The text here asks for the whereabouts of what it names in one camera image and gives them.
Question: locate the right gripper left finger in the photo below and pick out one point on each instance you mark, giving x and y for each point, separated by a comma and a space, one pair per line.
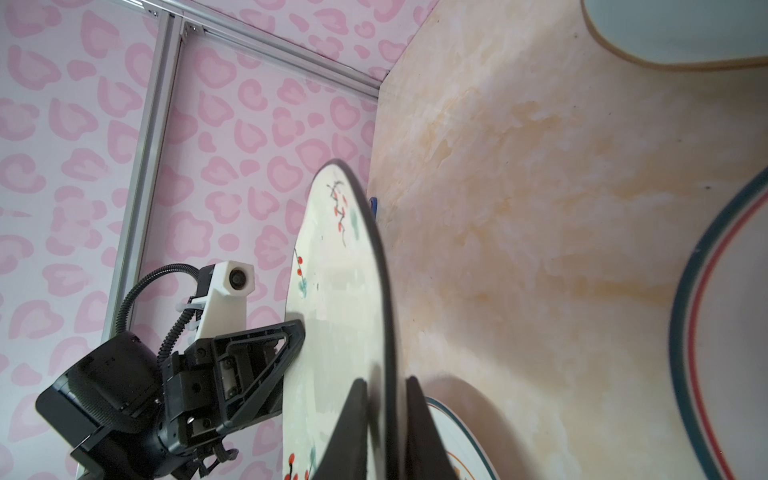
346, 455

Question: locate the cream plate with red berries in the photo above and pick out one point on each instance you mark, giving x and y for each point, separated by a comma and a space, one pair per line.
340, 290

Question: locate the large orange sunburst plate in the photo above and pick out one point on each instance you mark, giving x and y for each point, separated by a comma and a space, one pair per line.
467, 458

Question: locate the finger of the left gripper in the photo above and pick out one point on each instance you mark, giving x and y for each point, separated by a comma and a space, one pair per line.
249, 367

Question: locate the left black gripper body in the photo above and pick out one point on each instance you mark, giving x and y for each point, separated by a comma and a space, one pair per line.
190, 401

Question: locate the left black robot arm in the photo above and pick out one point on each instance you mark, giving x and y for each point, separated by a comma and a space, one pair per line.
130, 415

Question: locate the dark green rimmed plate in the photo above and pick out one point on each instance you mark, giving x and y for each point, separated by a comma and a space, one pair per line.
717, 341

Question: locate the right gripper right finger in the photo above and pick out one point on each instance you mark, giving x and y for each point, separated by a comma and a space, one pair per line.
425, 456

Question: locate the teal flower plate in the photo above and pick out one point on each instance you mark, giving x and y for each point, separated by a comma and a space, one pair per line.
681, 35

